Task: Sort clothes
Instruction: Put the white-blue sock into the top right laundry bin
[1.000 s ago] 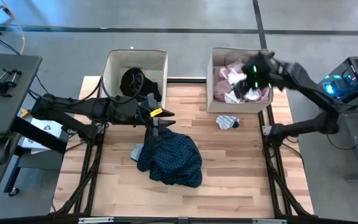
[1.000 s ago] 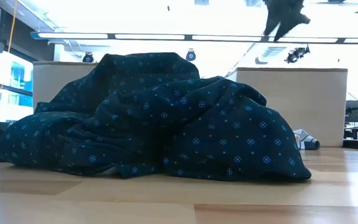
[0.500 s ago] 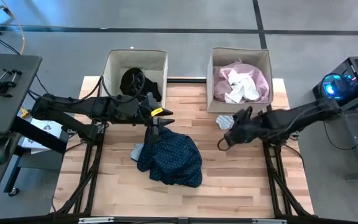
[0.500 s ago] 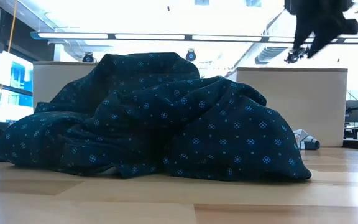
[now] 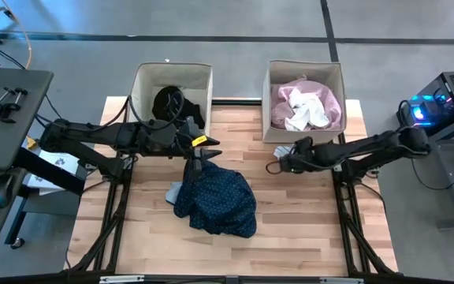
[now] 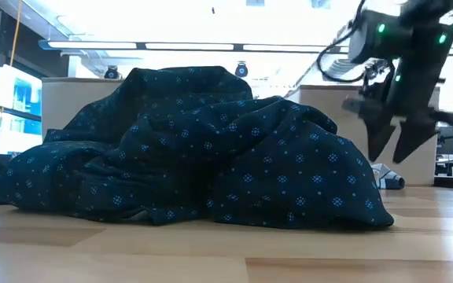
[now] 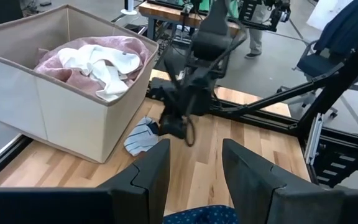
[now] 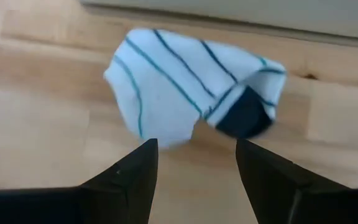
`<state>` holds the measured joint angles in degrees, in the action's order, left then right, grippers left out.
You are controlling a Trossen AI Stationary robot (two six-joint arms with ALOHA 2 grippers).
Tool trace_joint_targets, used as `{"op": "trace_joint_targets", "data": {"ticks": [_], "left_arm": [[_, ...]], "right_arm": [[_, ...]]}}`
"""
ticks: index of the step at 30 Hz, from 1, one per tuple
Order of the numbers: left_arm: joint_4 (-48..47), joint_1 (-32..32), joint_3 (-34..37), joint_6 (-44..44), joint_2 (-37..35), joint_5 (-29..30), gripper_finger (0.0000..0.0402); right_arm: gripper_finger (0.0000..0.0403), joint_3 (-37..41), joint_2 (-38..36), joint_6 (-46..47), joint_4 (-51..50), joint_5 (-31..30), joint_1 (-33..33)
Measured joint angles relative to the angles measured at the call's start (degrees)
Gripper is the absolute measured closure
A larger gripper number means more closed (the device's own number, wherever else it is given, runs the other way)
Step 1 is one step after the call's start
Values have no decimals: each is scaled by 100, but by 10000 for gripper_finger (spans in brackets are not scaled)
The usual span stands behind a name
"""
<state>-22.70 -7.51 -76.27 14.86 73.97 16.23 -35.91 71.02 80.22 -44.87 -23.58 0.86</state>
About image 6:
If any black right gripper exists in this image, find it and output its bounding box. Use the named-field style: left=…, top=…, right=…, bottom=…
left=341, top=20, right=453, bottom=165

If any navy dotted garment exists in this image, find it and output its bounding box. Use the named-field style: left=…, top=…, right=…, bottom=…
left=0, top=65, right=396, bottom=231

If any white blue-striped garment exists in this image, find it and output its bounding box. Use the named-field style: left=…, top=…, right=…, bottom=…
left=369, top=162, right=407, bottom=191

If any black computer monitor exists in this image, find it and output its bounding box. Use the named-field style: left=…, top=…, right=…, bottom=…
left=436, top=125, right=453, bottom=156

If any dark gadget on partition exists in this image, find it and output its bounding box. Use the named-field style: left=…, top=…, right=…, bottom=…
left=362, top=58, right=393, bottom=99

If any tall beige partition wall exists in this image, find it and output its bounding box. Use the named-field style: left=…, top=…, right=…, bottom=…
left=284, top=84, right=440, bottom=186

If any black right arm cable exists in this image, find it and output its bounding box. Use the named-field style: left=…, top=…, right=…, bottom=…
left=315, top=0, right=368, bottom=84

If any long ceiling light rail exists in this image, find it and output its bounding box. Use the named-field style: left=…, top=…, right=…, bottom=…
left=38, top=39, right=453, bottom=56

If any low beige partition wall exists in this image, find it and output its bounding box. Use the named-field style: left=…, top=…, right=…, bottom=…
left=40, top=76, right=130, bottom=139

